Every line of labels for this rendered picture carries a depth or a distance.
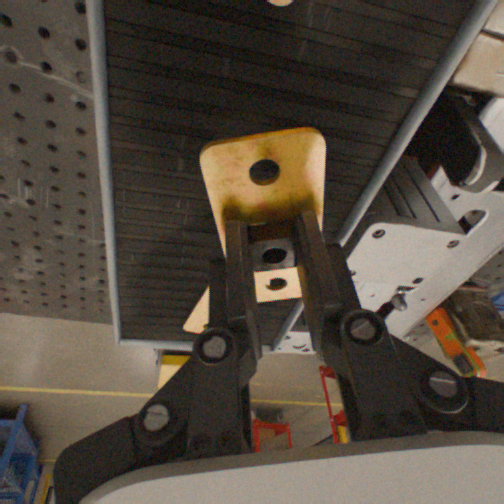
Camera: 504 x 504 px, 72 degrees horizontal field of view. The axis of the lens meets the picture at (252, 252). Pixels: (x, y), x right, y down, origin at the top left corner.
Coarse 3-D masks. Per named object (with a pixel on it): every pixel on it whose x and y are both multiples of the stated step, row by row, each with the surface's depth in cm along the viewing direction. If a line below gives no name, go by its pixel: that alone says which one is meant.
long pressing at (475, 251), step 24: (432, 168) 39; (456, 192) 41; (456, 216) 44; (480, 240) 48; (456, 264) 51; (480, 264) 52; (360, 288) 54; (384, 288) 55; (432, 288) 56; (456, 288) 57; (408, 312) 61
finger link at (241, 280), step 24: (240, 240) 11; (216, 264) 12; (240, 264) 10; (216, 288) 11; (240, 288) 10; (216, 312) 10; (240, 312) 9; (240, 336) 10; (240, 360) 9; (168, 384) 9; (144, 408) 9; (168, 408) 9; (144, 432) 8; (168, 432) 8
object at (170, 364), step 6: (162, 360) 34; (168, 360) 34; (174, 360) 34; (180, 360) 34; (186, 360) 34; (162, 366) 33; (168, 366) 33; (174, 366) 34; (180, 366) 34; (162, 372) 34; (168, 372) 34; (174, 372) 34; (162, 378) 35; (168, 378) 35; (162, 384) 36
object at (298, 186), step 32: (224, 160) 10; (256, 160) 11; (288, 160) 11; (320, 160) 11; (224, 192) 11; (256, 192) 12; (288, 192) 12; (320, 192) 12; (256, 224) 13; (288, 224) 12; (320, 224) 13; (256, 256) 13; (288, 256) 13; (256, 288) 16; (288, 288) 16
